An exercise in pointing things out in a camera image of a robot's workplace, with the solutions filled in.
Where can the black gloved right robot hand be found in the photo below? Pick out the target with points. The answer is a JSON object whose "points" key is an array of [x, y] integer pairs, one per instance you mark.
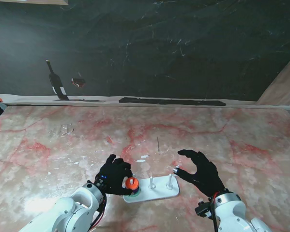
{"points": [[207, 174]]}

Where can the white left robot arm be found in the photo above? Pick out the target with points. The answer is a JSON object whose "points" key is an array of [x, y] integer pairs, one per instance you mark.
{"points": [[74, 212]]}

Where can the white Hanoi tower base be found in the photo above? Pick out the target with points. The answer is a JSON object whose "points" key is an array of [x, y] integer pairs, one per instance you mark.
{"points": [[159, 192]]}

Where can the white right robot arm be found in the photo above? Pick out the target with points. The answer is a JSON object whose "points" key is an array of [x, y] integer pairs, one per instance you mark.
{"points": [[232, 212]]}

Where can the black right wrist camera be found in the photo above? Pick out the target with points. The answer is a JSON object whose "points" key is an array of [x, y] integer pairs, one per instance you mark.
{"points": [[202, 210]]}

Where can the leaning wooden plank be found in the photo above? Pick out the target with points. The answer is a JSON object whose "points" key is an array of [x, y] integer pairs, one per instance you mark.
{"points": [[282, 84]]}

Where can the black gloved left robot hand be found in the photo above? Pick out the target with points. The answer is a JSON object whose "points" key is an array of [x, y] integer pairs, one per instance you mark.
{"points": [[113, 176]]}

